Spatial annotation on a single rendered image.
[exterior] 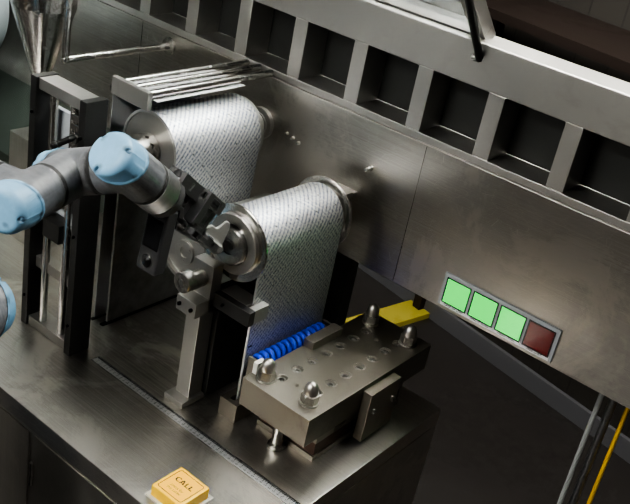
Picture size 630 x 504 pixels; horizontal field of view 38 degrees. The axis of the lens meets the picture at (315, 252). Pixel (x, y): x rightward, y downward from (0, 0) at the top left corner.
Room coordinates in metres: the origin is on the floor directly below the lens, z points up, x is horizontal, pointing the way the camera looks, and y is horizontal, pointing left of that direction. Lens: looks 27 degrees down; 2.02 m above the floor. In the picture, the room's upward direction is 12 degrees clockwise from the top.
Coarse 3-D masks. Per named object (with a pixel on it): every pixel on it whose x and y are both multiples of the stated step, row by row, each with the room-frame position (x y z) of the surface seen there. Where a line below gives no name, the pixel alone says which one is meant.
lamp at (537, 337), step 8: (528, 328) 1.49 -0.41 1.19; (536, 328) 1.48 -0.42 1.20; (544, 328) 1.47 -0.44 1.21; (528, 336) 1.49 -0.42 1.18; (536, 336) 1.48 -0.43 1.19; (544, 336) 1.47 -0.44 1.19; (552, 336) 1.46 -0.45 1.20; (528, 344) 1.48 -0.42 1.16; (536, 344) 1.47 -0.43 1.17; (544, 344) 1.47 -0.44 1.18; (544, 352) 1.46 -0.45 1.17
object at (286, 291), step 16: (320, 256) 1.60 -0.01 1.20; (288, 272) 1.52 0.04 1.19; (304, 272) 1.56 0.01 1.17; (320, 272) 1.61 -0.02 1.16; (256, 288) 1.45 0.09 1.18; (272, 288) 1.49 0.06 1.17; (288, 288) 1.53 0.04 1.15; (304, 288) 1.57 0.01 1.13; (320, 288) 1.62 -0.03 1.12; (272, 304) 1.49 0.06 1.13; (288, 304) 1.54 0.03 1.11; (304, 304) 1.58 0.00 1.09; (320, 304) 1.63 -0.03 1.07; (272, 320) 1.50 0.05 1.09; (288, 320) 1.54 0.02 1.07; (304, 320) 1.59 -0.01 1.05; (320, 320) 1.64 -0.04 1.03; (256, 336) 1.47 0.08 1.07; (272, 336) 1.51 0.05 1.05; (288, 336) 1.55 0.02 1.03; (256, 352) 1.47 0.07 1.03
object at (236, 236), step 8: (232, 224) 1.48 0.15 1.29; (232, 232) 1.46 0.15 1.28; (240, 232) 1.46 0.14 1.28; (224, 240) 1.47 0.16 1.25; (232, 240) 1.46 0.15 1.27; (240, 240) 1.45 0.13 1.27; (224, 248) 1.47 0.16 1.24; (232, 248) 1.46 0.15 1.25; (240, 248) 1.45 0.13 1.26; (224, 256) 1.46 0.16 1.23; (232, 256) 1.45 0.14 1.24; (240, 256) 1.44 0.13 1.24; (232, 264) 1.45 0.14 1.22
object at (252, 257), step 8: (224, 216) 1.49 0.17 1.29; (232, 216) 1.48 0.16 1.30; (240, 216) 1.47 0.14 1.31; (216, 224) 1.49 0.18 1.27; (240, 224) 1.46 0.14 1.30; (248, 224) 1.46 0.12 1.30; (248, 232) 1.45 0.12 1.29; (248, 240) 1.45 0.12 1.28; (256, 240) 1.45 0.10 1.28; (248, 248) 1.45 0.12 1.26; (256, 248) 1.44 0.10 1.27; (216, 256) 1.49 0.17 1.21; (248, 256) 1.45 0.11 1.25; (256, 256) 1.44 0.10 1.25; (224, 264) 1.48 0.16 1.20; (240, 264) 1.46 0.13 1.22; (248, 264) 1.45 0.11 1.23; (232, 272) 1.46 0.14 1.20; (240, 272) 1.45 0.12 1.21
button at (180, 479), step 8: (176, 472) 1.22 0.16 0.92; (184, 472) 1.23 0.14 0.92; (160, 480) 1.20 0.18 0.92; (168, 480) 1.20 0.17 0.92; (176, 480) 1.21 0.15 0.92; (184, 480) 1.21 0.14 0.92; (192, 480) 1.21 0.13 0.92; (152, 488) 1.18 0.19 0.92; (160, 488) 1.18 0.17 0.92; (168, 488) 1.18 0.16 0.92; (176, 488) 1.19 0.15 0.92; (184, 488) 1.19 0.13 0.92; (192, 488) 1.19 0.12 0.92; (200, 488) 1.20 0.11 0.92; (208, 488) 1.20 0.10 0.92; (160, 496) 1.17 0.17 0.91; (168, 496) 1.17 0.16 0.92; (176, 496) 1.17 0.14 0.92; (184, 496) 1.17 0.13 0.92; (192, 496) 1.18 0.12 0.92; (200, 496) 1.19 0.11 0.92
